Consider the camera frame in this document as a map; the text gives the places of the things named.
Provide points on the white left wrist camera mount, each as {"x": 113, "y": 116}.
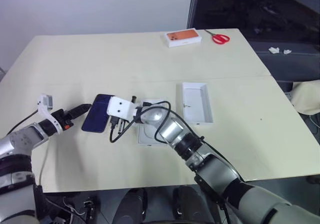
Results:
{"x": 42, "y": 99}

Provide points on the white box tray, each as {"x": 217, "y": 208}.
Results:
{"x": 147, "y": 136}

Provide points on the white box with orange phone print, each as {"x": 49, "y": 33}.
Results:
{"x": 183, "y": 37}

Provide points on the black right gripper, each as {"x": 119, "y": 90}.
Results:
{"x": 119, "y": 126}

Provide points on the crumpled white paper scrap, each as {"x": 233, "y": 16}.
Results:
{"x": 274, "y": 50}
{"x": 287, "y": 51}

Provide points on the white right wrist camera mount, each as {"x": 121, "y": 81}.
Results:
{"x": 120, "y": 111}

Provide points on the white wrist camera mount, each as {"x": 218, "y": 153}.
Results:
{"x": 42, "y": 99}
{"x": 120, "y": 111}

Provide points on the dark blue smartphone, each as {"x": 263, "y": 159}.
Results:
{"x": 96, "y": 115}

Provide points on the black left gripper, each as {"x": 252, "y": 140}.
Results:
{"x": 62, "y": 119}

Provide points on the dark rounded shape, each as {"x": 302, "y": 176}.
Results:
{"x": 133, "y": 205}
{"x": 186, "y": 204}

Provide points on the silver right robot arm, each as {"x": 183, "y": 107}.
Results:
{"x": 212, "y": 169}

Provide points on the white box lid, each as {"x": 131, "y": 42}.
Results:
{"x": 196, "y": 104}

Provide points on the beige cloth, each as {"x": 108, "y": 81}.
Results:
{"x": 307, "y": 96}

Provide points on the black electronics module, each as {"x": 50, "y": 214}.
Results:
{"x": 89, "y": 207}

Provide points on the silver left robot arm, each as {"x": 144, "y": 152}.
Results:
{"x": 20, "y": 140}

